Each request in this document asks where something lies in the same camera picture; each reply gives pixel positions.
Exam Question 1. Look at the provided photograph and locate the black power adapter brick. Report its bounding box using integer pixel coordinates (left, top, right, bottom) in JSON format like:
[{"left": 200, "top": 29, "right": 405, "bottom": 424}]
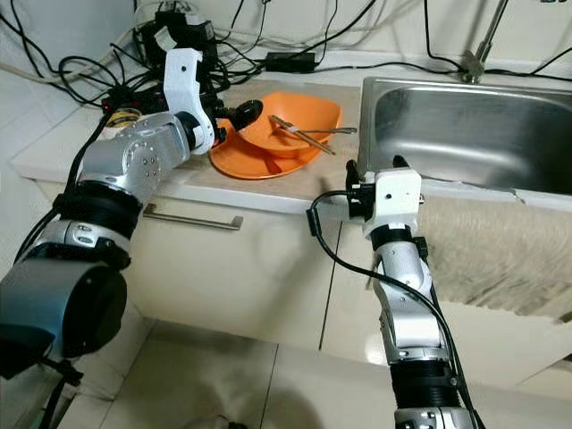
[{"left": 264, "top": 51, "right": 319, "bottom": 74}]

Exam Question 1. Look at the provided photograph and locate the beige ribbed counter mat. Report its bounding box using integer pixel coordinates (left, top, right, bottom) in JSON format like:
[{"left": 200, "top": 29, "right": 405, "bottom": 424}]
[{"left": 188, "top": 83, "right": 367, "bottom": 205}]

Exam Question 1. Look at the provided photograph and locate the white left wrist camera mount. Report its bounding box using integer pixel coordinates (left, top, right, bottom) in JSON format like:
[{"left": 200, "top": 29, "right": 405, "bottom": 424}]
[{"left": 164, "top": 48, "right": 216, "bottom": 156}]

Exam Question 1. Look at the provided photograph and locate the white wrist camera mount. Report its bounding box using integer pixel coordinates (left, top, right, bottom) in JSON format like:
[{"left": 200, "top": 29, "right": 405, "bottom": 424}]
[
  {"left": 363, "top": 167, "right": 424, "bottom": 240},
  {"left": 164, "top": 48, "right": 216, "bottom": 156}
]

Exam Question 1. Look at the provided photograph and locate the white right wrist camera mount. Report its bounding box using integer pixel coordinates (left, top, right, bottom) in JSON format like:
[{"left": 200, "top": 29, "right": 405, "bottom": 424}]
[{"left": 363, "top": 167, "right": 424, "bottom": 240}]

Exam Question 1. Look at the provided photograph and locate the orange plastic bowl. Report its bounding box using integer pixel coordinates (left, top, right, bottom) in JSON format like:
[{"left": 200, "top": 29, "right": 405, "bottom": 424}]
[{"left": 237, "top": 89, "right": 343, "bottom": 160}]

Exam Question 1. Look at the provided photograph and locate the black charger device with labels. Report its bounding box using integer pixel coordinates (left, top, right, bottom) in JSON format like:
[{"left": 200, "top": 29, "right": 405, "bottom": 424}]
[{"left": 139, "top": 4, "right": 217, "bottom": 71}]

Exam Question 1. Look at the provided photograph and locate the cream kitchen cabinet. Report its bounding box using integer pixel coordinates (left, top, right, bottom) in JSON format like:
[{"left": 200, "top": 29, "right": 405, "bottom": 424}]
[{"left": 116, "top": 192, "right": 572, "bottom": 394}]

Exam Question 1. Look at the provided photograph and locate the chrome faucet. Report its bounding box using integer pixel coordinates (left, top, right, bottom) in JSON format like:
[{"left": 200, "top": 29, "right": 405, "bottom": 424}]
[{"left": 458, "top": 0, "right": 508, "bottom": 86}]

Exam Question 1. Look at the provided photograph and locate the stainless steel sink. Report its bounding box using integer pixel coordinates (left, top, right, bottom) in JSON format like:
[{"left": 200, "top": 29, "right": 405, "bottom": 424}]
[{"left": 357, "top": 76, "right": 572, "bottom": 199}]

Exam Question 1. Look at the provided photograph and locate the black power strip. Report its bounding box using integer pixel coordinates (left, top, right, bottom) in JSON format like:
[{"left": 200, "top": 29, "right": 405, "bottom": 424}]
[{"left": 103, "top": 76, "right": 171, "bottom": 113}]

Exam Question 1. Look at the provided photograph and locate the orange plastic plate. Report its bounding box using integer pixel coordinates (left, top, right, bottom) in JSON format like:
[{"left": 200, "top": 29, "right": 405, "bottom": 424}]
[{"left": 208, "top": 134, "right": 327, "bottom": 181}]

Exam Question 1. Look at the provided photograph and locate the beige fluffy towel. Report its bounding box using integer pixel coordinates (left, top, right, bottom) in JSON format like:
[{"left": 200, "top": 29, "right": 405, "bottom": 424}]
[{"left": 416, "top": 192, "right": 572, "bottom": 324}]

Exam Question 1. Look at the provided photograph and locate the white tape roll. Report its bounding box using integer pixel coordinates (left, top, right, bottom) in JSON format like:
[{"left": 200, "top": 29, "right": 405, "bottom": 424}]
[{"left": 103, "top": 105, "right": 144, "bottom": 133}]

